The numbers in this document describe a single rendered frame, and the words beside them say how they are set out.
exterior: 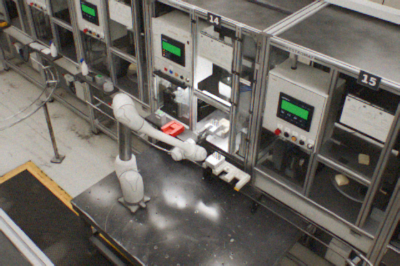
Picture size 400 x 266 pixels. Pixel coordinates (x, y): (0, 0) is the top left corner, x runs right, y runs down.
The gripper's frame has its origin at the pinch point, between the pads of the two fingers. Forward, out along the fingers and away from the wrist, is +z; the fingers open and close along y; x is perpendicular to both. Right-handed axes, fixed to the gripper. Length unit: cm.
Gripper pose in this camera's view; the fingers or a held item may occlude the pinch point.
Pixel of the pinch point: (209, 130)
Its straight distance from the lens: 344.3
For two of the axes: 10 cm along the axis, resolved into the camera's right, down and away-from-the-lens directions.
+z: 6.5, -4.5, 6.2
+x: -7.6, -3.9, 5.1
